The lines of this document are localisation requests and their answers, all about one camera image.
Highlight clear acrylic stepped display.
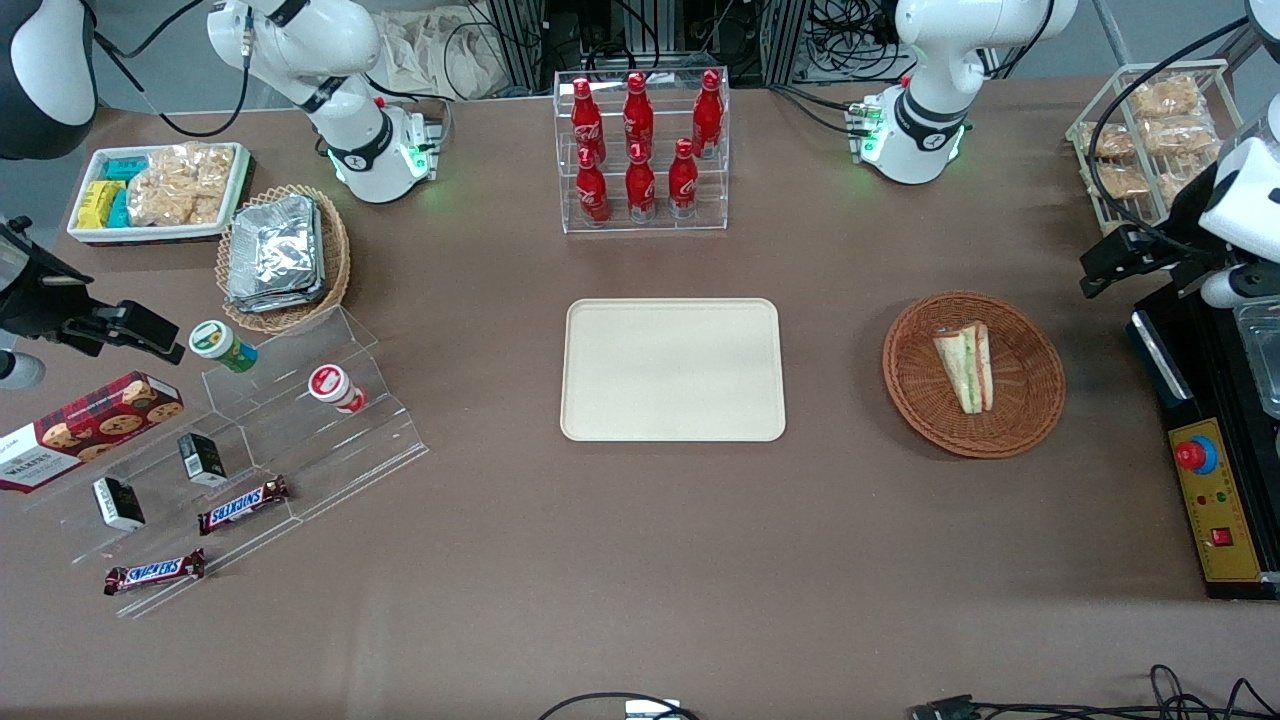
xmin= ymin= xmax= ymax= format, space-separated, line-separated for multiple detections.
xmin=28 ymin=305 xmax=431 ymax=619

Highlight wrapped bread pack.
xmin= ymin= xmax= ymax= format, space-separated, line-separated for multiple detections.
xmin=1127 ymin=74 xmax=1204 ymax=120
xmin=1082 ymin=121 xmax=1137 ymax=162
xmin=1140 ymin=114 xmax=1217 ymax=157
xmin=1157 ymin=152 xmax=1217 ymax=203
xmin=1088 ymin=162 xmax=1152 ymax=200

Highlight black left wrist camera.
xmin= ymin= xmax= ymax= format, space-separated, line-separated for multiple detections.
xmin=1078 ymin=224 xmax=1203 ymax=300

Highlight small black box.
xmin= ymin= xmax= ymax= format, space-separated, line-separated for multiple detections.
xmin=177 ymin=431 xmax=229 ymax=488
xmin=92 ymin=476 xmax=147 ymax=533

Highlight white wire rack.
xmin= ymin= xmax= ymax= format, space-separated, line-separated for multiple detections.
xmin=1064 ymin=59 xmax=1257 ymax=239

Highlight red cola bottle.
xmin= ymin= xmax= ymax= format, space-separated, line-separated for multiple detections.
xmin=667 ymin=137 xmax=700 ymax=220
xmin=691 ymin=69 xmax=724 ymax=159
xmin=625 ymin=142 xmax=658 ymax=222
xmin=575 ymin=147 xmax=610 ymax=227
xmin=571 ymin=77 xmax=607 ymax=166
xmin=622 ymin=71 xmax=656 ymax=159

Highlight black cable bundle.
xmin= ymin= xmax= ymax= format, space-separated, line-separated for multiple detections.
xmin=808 ymin=0 xmax=903 ymax=79

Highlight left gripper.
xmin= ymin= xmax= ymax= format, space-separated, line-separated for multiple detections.
xmin=1162 ymin=138 xmax=1280 ymax=310

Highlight red Walkers cookie box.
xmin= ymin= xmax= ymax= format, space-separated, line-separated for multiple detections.
xmin=0 ymin=371 xmax=186 ymax=494

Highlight beige plastic tray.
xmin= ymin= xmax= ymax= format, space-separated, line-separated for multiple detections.
xmin=559 ymin=297 xmax=788 ymax=444

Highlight triangle sandwich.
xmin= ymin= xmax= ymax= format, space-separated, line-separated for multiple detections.
xmin=932 ymin=321 xmax=997 ymax=415

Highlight black left wrist camera cable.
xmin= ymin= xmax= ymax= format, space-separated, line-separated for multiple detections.
xmin=1086 ymin=16 xmax=1253 ymax=259

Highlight green snack cup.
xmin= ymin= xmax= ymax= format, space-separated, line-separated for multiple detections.
xmin=189 ymin=319 xmax=259 ymax=375

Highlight black cables with connector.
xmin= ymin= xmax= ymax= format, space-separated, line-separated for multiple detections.
xmin=908 ymin=663 xmax=1280 ymax=720

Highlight clear glass container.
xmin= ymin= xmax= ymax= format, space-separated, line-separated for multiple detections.
xmin=1234 ymin=299 xmax=1280 ymax=420

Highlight black cable loop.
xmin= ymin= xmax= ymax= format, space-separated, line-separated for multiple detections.
xmin=538 ymin=691 xmax=701 ymax=720

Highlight yellow snack packet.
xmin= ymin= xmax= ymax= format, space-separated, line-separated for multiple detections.
xmin=77 ymin=180 xmax=122 ymax=230

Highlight white rectangular snack tray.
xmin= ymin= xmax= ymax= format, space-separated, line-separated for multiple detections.
xmin=67 ymin=142 xmax=253 ymax=245

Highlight beige crumpled bag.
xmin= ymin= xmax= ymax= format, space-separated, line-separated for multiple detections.
xmin=374 ymin=8 xmax=512 ymax=102

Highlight red and white snack cup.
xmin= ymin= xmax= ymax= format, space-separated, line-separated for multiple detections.
xmin=307 ymin=364 xmax=368 ymax=415

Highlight aluminium frame post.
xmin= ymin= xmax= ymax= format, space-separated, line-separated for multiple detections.
xmin=759 ymin=0 xmax=812 ymax=88
xmin=488 ymin=0 xmax=548 ymax=93

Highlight silver foil pack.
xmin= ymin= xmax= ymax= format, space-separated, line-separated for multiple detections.
xmin=230 ymin=194 xmax=321 ymax=293
xmin=227 ymin=278 xmax=328 ymax=314

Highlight round brown wicker basket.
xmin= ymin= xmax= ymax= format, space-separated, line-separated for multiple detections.
xmin=882 ymin=290 xmax=1067 ymax=460

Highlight black appliance with yellow panel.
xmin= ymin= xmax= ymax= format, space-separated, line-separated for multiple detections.
xmin=1127 ymin=275 xmax=1280 ymax=602

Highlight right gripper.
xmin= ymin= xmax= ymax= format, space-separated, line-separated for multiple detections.
xmin=0 ymin=218 xmax=93 ymax=392

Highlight clear acrylic bottle rack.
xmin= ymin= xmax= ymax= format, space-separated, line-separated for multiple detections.
xmin=552 ymin=67 xmax=731 ymax=235

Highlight Snickers bar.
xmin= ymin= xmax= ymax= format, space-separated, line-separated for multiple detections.
xmin=103 ymin=548 xmax=208 ymax=597
xmin=197 ymin=475 xmax=292 ymax=536

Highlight wicker basket with foil packs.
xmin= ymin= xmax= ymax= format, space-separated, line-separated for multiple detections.
xmin=216 ymin=184 xmax=352 ymax=335

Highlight clear bag of crackers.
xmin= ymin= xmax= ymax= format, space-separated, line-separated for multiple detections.
xmin=127 ymin=142 xmax=237 ymax=228

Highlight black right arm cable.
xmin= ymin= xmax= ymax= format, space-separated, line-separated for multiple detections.
xmin=92 ymin=0 xmax=252 ymax=139

